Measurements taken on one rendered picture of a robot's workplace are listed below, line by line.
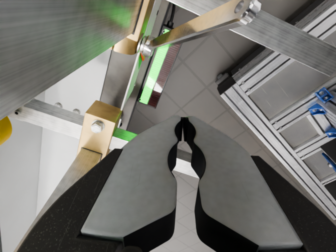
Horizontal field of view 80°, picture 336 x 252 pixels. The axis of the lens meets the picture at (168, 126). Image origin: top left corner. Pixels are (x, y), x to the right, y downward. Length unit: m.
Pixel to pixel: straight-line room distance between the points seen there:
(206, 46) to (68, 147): 0.81
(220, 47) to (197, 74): 0.18
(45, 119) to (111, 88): 0.15
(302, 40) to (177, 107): 1.01
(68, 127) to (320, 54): 0.37
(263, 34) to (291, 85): 0.83
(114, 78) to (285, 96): 0.84
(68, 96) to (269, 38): 0.50
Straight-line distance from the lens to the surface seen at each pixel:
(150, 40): 0.27
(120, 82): 0.46
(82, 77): 0.57
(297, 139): 1.27
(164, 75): 0.43
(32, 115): 0.40
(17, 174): 0.71
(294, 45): 0.29
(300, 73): 1.09
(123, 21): 0.19
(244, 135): 1.41
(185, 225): 2.09
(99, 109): 0.35
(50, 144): 0.74
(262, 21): 0.27
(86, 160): 0.36
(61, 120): 0.38
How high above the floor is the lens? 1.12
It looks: 58 degrees down
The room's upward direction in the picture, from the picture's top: 175 degrees counter-clockwise
